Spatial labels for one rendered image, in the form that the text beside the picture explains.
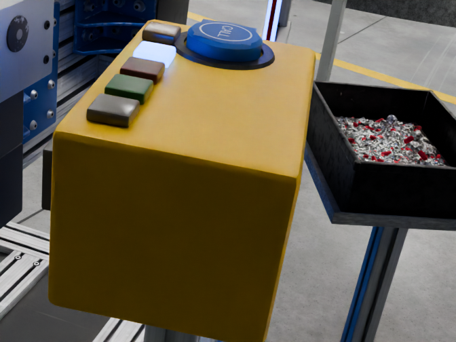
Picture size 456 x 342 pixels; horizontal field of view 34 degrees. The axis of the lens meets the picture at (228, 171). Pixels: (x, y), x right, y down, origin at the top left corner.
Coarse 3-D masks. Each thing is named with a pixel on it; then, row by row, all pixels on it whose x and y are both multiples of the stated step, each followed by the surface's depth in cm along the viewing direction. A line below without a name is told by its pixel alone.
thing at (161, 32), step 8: (152, 24) 39; (160, 24) 40; (168, 24) 40; (144, 32) 38; (152, 32) 38; (160, 32) 38; (168, 32) 39; (176, 32) 39; (152, 40) 39; (160, 40) 39; (168, 40) 38
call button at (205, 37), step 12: (204, 24) 39; (216, 24) 40; (228, 24) 40; (192, 36) 38; (204, 36) 38; (216, 36) 38; (228, 36) 38; (240, 36) 38; (252, 36) 39; (192, 48) 38; (204, 48) 37; (216, 48) 37; (228, 48) 37; (240, 48) 37; (252, 48) 38; (228, 60) 37; (240, 60) 38
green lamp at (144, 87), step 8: (112, 80) 32; (120, 80) 32; (128, 80) 32; (136, 80) 32; (144, 80) 32; (104, 88) 31; (112, 88) 31; (120, 88) 31; (128, 88) 31; (136, 88) 32; (144, 88) 32; (152, 88) 33; (120, 96) 31; (128, 96) 31; (136, 96) 31; (144, 96) 31
